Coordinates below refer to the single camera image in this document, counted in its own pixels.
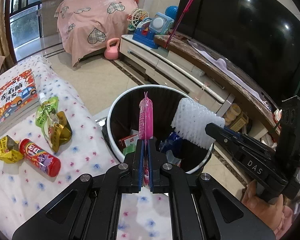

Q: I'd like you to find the blue Oreo bag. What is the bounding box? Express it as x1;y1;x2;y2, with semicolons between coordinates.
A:
159;132;183;156

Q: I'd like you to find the green snack box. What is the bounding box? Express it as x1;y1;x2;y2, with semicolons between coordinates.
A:
123;144;136;156

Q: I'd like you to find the colourful children's book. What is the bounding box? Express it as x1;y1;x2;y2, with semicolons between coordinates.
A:
0;69;39;134

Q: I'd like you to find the person's right hand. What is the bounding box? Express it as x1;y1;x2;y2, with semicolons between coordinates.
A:
241;180;294;239

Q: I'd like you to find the yellow snack wrapper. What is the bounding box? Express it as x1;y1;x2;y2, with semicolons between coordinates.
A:
0;135;24;164

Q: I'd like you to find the red and white carton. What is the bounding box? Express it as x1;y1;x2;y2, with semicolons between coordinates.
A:
119;134;139;148

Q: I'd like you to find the white foam fruit net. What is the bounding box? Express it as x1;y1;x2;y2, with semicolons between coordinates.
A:
171;98;225;150

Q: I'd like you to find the pink heart-patterned cover furniture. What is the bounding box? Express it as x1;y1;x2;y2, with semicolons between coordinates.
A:
54;0;138;66

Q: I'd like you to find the ferris wheel toy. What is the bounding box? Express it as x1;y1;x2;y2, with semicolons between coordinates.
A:
127;8;149;31

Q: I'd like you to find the blue toy play set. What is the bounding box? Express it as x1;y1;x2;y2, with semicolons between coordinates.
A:
133;18;159;49

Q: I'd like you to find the white TV cabinet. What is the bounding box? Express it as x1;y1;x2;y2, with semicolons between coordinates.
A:
120;35;280;139

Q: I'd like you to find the green drink pouch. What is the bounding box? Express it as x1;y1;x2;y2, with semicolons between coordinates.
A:
36;93;59;137

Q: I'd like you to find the white trash bin black liner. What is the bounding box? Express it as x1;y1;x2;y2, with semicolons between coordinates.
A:
101;84;215;175

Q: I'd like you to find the black television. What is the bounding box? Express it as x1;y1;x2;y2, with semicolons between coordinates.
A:
177;0;300;103

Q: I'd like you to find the gold foil pouch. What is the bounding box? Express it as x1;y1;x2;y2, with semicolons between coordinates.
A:
49;111;72;153

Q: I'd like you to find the blue spiky ball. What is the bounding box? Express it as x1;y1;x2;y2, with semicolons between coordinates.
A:
165;5;178;20

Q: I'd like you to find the light blue toy speaker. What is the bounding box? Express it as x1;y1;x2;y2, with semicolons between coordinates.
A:
149;12;174;35

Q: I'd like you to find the pink kettlebell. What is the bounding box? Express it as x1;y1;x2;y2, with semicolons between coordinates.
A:
104;38;120;60

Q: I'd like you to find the red candy tube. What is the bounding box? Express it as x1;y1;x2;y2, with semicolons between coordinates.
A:
19;139;61;178

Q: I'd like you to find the pink toy package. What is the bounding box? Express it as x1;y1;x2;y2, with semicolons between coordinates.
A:
139;92;153;185

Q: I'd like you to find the pink hula hoop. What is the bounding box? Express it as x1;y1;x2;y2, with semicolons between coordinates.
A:
164;0;194;49

